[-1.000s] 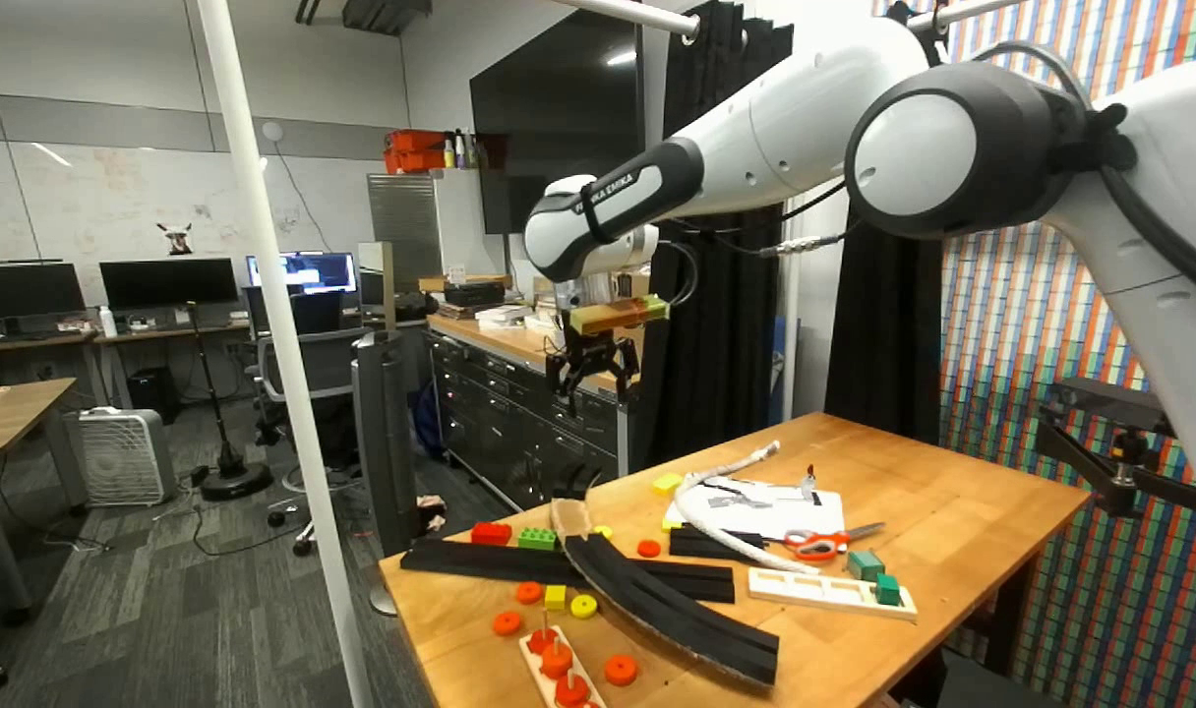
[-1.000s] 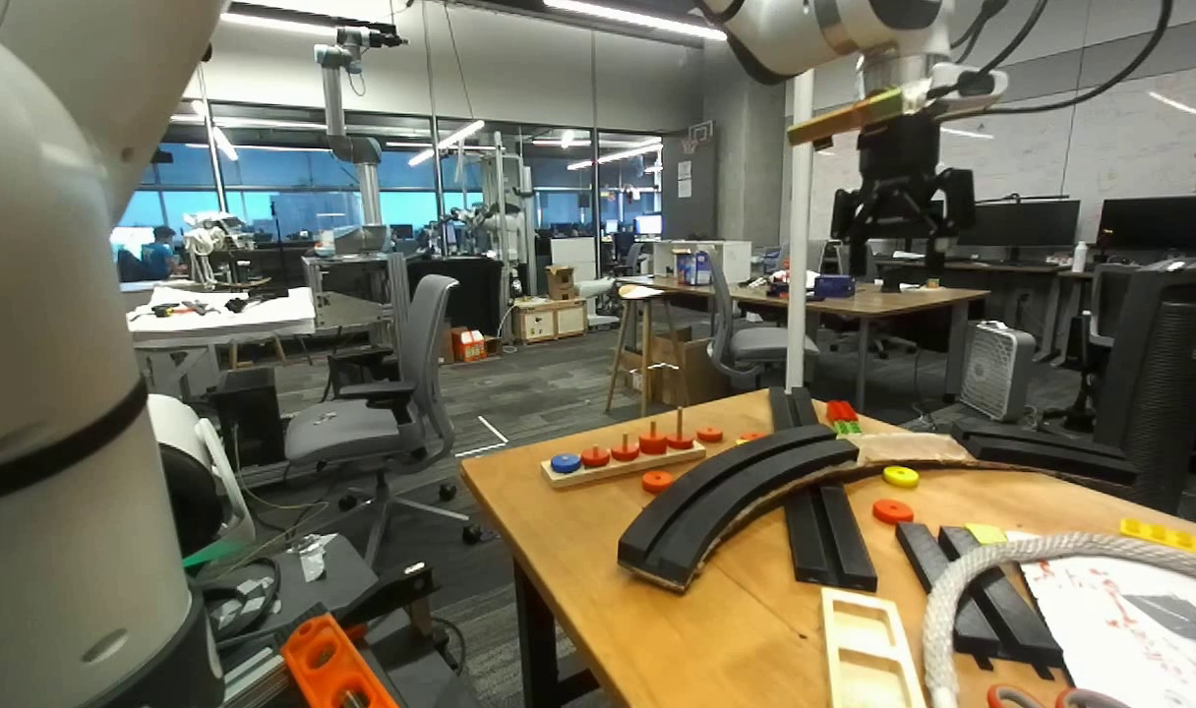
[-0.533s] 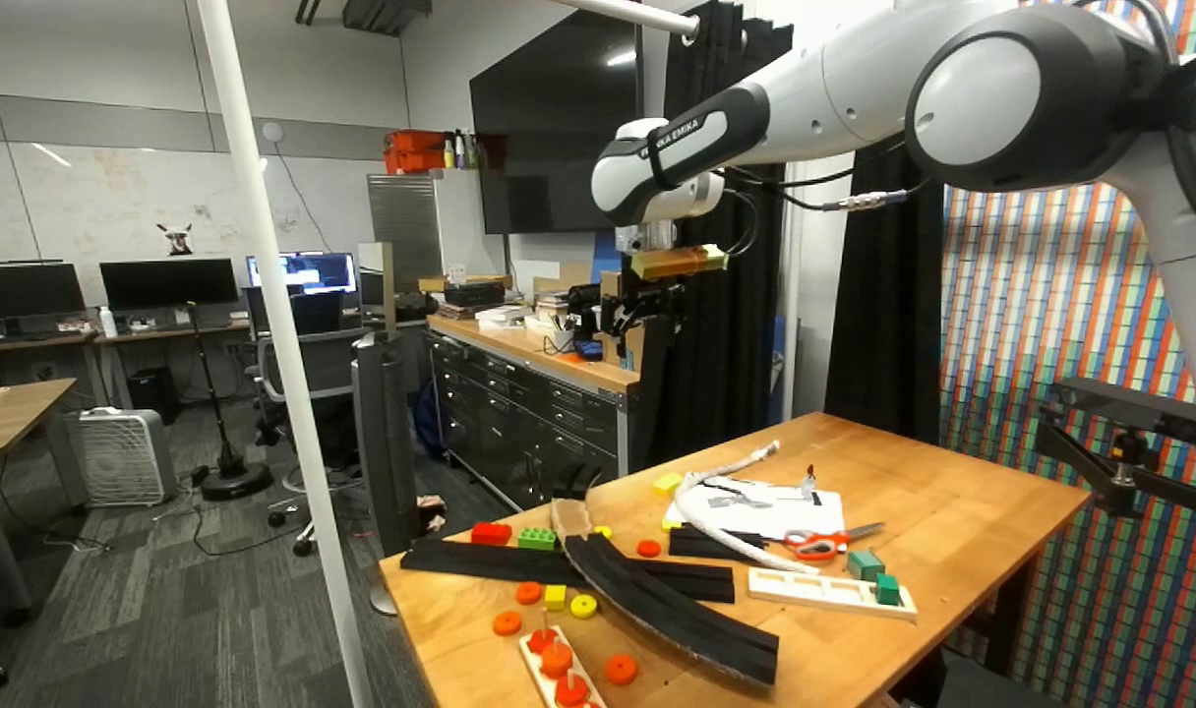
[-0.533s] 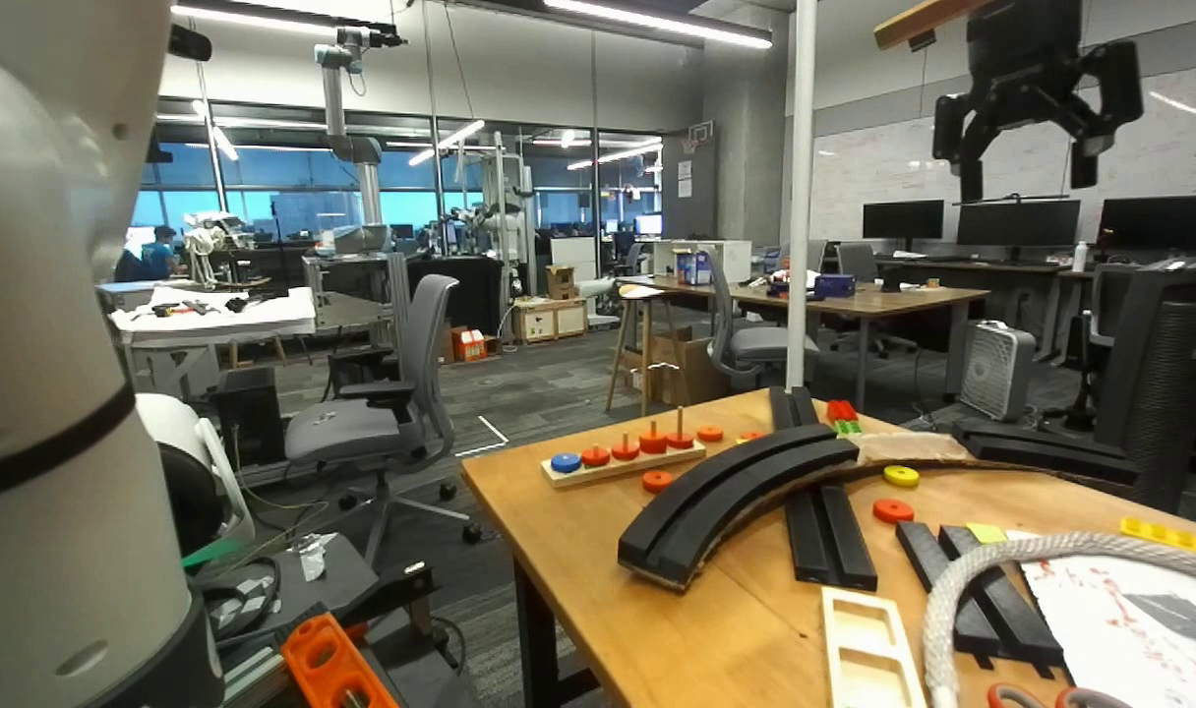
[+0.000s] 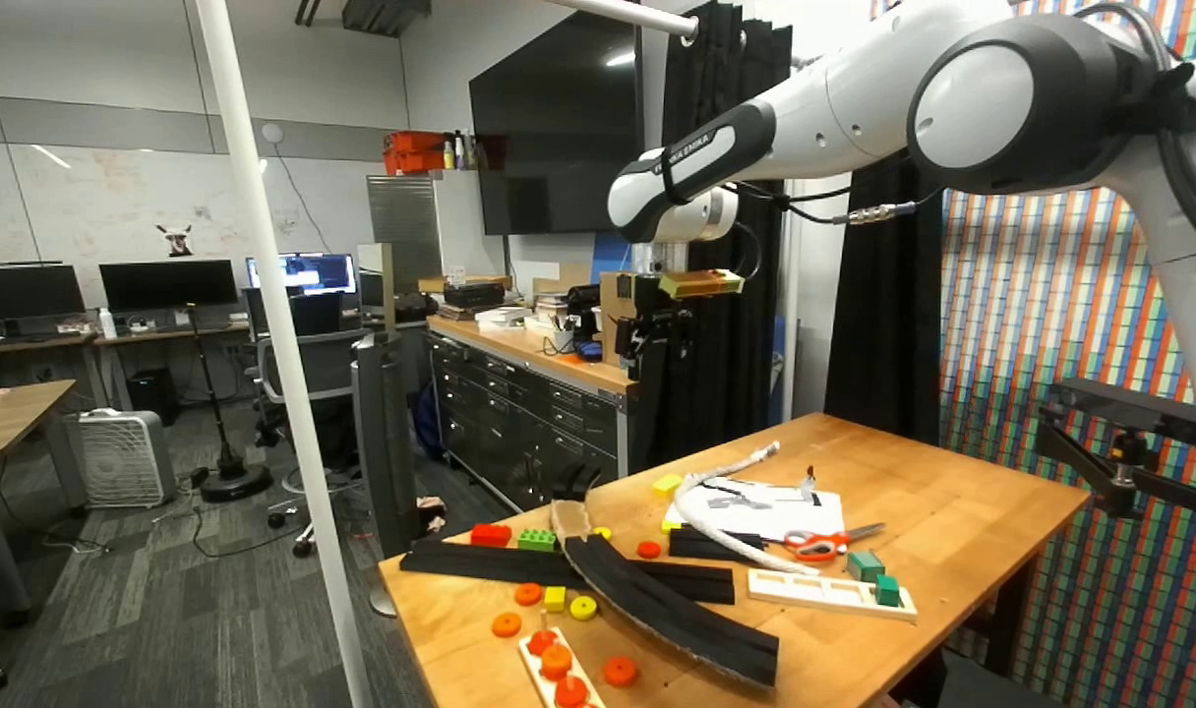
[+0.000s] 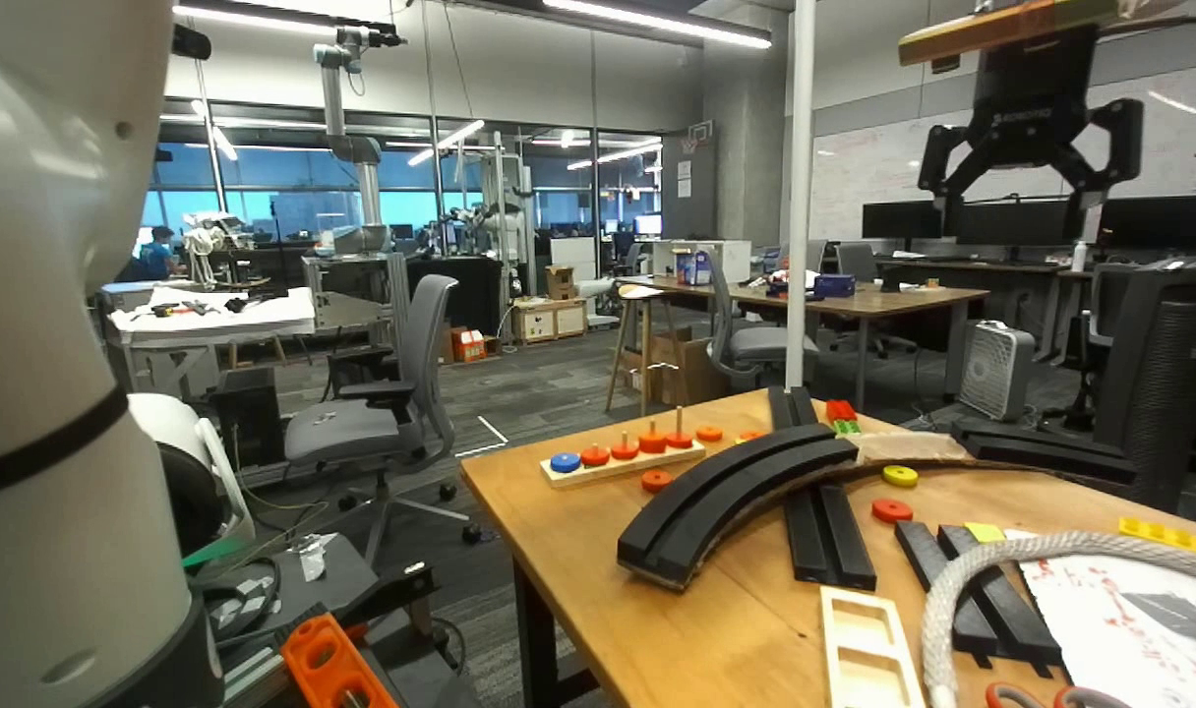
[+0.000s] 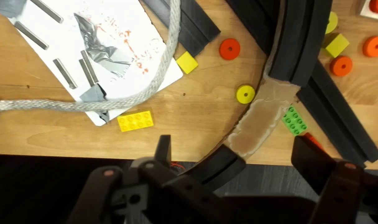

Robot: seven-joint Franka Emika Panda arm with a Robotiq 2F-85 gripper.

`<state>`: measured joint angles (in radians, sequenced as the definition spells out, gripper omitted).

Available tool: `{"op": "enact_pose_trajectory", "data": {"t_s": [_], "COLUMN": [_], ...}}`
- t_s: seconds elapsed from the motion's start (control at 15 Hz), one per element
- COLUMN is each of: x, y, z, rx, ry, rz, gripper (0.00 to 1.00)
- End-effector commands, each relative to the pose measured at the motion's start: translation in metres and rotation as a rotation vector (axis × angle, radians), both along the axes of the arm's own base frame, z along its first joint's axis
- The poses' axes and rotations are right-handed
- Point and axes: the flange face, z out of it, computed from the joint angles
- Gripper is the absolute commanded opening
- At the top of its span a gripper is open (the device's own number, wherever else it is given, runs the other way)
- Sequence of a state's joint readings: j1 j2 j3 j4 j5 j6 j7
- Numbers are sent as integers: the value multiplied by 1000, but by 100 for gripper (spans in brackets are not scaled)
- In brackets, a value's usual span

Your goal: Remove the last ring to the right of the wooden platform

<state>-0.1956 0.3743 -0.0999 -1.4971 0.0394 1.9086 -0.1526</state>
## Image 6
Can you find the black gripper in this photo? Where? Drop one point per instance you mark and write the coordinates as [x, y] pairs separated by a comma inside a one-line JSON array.
[[1031, 91]]

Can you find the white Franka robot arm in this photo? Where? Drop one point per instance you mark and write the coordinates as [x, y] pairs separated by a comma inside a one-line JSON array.
[[60, 328]]

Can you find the white wooden peg platform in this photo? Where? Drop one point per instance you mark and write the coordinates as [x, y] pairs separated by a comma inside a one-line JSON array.
[[612, 469]]

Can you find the black computer monitor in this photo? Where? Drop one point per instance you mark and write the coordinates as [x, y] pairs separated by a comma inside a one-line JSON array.
[[916, 223], [1171, 225]]

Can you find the wooden office desk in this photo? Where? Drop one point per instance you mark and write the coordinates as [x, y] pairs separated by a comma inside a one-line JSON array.
[[876, 301]]

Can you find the black upright column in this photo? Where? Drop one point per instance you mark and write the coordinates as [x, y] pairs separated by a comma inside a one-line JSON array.
[[1171, 395]]

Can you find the red toy block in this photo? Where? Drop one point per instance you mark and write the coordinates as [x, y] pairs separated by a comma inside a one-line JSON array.
[[839, 410]]

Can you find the green toy block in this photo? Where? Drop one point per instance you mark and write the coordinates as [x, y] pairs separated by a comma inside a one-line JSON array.
[[848, 427]]

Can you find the grey swivel chair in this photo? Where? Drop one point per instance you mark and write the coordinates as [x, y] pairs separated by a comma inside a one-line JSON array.
[[743, 345]]

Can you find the small yellow block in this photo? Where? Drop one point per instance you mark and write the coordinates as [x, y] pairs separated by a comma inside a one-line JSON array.
[[985, 534]]

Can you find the ceiling light strip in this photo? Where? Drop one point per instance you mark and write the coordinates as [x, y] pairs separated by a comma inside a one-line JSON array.
[[267, 21], [657, 21]]

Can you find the yellow studded strip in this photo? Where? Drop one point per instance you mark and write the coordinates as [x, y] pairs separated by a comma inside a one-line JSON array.
[[1171, 534]]

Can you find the short black track piece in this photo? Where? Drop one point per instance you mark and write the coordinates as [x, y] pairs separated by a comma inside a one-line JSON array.
[[937, 577], [1013, 604]]

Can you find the long black straight track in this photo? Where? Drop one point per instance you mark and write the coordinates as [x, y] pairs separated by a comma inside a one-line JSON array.
[[829, 537]]

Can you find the wooden stool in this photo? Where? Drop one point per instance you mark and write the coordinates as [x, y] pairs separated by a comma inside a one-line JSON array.
[[640, 356]]

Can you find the black curved track piece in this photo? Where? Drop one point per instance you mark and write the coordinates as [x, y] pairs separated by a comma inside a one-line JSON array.
[[742, 496]]

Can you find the white printed paper sheet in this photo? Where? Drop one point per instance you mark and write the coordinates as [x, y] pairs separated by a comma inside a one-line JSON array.
[[1122, 632]]

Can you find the low cardboard boxes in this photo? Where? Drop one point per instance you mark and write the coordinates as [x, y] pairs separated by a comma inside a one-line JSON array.
[[551, 316]]

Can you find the white block sorter tray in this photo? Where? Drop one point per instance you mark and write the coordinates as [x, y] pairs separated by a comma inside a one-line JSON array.
[[867, 652]]

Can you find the grey office chair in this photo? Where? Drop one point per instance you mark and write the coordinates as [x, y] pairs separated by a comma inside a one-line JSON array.
[[404, 379]]

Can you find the grey ceiling mounted column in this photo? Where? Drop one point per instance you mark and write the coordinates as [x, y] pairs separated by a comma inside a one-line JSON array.
[[345, 120]]

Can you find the black side cart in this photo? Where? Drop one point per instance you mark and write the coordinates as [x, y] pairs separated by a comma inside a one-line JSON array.
[[349, 604]]

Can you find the small white cup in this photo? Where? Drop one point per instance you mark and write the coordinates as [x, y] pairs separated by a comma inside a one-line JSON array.
[[311, 559]]

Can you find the white work table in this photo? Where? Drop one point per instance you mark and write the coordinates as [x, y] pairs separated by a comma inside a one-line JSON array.
[[208, 316]]

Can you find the orange plastic tool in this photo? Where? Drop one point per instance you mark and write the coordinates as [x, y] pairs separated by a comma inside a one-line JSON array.
[[325, 664]]

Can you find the tan wrist camera bar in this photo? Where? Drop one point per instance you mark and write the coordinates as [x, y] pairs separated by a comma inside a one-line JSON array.
[[1004, 31]]

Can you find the white frame pole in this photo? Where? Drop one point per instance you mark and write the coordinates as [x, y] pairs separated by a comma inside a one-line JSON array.
[[798, 200]]

